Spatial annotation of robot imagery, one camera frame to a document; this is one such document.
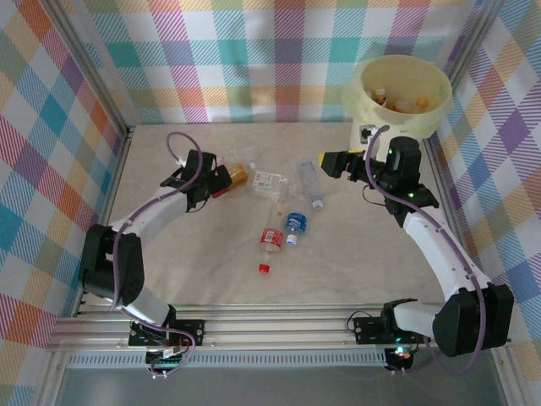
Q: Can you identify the red cap cola bottle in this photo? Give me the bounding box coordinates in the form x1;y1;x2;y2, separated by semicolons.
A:
257;227;285;276

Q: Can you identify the blue label water bottle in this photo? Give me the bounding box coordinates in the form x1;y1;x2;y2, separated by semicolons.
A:
283;211;309;248

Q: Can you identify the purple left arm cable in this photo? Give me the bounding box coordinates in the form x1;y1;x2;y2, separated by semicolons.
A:
110;131;204;312

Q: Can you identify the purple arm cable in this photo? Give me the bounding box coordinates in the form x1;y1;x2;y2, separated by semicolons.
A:
110;131;204;312
363;124;487;376

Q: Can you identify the clear ribbed water bottle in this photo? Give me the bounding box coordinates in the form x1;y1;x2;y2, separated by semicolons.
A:
297;159;325;211

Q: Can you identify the square clear bottle white label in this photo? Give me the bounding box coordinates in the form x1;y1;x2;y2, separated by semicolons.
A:
252;168;289;202

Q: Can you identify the amber bottle with red label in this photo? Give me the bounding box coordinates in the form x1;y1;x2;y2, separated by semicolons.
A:
210;162;249;200

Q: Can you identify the thin black wire loop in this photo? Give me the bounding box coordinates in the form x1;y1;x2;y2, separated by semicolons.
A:
362;185;388;208

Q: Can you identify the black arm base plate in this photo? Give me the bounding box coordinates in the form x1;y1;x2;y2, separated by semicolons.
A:
128;319;207;348
352;315;426;344

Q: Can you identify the grey slotted cable duct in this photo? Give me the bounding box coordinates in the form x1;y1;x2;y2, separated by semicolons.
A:
67;353;389;370

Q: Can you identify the plaid cloth backdrop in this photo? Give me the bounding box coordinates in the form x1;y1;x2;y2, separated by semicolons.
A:
0;0;541;406

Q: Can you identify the aluminium frame post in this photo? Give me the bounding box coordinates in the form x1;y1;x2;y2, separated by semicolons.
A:
443;0;506;85
46;0;136;147

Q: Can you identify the wired controller board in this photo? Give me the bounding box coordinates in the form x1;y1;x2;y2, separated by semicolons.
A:
382;344;418;376
145;345;198;381

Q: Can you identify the aluminium front rail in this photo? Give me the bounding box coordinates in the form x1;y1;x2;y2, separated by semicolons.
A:
45;302;515;354

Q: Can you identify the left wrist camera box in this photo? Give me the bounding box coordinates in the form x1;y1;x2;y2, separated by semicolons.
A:
184;149;218;170

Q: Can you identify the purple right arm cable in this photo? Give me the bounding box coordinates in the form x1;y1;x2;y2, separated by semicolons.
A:
363;124;487;376

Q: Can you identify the clear crumpled plastic bottle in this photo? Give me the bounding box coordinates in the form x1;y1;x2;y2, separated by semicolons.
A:
273;179;308;223

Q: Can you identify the white textured bin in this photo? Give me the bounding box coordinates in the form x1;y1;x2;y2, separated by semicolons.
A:
352;120;396;154

